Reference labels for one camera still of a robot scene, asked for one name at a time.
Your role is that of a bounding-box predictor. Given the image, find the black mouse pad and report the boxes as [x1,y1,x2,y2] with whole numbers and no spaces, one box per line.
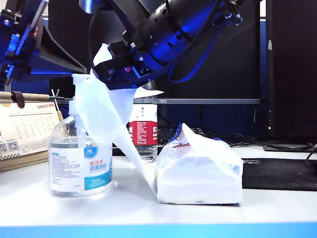
[241,158,317,192]

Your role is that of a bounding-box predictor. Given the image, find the black HSD monitor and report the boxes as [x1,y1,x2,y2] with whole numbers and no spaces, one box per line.
[264,0,317,138]

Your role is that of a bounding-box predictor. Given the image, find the black monitor stand base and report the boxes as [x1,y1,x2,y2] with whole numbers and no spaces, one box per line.
[263,143,314,153]

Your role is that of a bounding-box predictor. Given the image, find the clear hand sanitizer pump bottle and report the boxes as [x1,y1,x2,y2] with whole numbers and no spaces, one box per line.
[49,73,114,198]

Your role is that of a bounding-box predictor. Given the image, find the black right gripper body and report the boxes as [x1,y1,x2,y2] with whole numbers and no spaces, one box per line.
[116,49,170,87]

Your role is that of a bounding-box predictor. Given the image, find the black keyboard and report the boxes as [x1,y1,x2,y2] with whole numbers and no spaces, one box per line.
[112,127,207,156]

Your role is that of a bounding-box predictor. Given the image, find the paper desk calendar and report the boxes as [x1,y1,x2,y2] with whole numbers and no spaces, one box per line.
[0,100,62,172]

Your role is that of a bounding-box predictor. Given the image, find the white plastic tissue pack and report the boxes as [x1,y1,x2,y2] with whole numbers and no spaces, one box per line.
[156,122,244,205]

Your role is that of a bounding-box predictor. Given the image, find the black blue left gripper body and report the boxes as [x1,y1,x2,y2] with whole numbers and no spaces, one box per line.
[0,0,49,85]

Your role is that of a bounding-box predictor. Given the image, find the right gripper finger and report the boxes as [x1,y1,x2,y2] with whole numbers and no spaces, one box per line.
[108,41,133,61]
[93,59,137,90]

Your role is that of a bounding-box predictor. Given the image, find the black desk cable bundle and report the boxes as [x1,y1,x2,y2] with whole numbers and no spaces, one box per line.
[198,128,315,152]

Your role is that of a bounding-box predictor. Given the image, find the thin metal wire stand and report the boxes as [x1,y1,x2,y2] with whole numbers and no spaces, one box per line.
[51,88,65,121]

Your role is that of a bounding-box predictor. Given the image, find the white tissue sheet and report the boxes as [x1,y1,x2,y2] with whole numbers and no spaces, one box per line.
[74,43,164,196]

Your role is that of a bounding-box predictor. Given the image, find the wooden rod with brown strap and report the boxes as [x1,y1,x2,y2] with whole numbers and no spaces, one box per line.
[0,91,52,109]

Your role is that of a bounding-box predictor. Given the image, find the water bottle with red label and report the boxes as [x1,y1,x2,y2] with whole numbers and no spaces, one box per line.
[128,80,159,163]

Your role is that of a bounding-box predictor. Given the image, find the black AOC monitor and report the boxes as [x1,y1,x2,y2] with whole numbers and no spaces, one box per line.
[48,0,261,105]

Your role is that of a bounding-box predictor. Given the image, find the left gripper wedge finger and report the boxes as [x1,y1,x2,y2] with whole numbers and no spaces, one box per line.
[18,71,86,84]
[32,23,88,74]

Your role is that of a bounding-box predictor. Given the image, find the black curved cable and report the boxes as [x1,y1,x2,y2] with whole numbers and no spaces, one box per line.
[305,143,317,172]

